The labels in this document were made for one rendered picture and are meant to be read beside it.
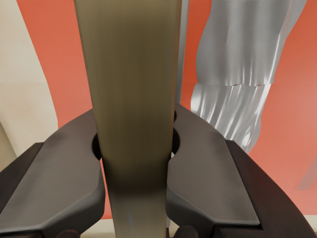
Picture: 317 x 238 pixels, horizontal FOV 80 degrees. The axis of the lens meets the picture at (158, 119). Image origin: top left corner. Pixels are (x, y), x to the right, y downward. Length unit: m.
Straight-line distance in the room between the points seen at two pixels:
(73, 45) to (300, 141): 0.25
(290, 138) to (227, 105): 0.09
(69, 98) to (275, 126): 0.21
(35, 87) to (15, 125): 0.05
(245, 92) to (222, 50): 0.05
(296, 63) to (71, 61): 0.19
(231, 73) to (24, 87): 0.18
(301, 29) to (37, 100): 0.23
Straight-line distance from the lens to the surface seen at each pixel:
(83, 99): 0.19
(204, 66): 0.17
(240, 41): 0.18
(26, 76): 0.20
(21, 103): 0.21
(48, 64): 0.19
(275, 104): 0.22
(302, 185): 0.33
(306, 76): 0.22
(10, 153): 0.25
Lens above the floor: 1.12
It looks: 59 degrees down
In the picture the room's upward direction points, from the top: 175 degrees clockwise
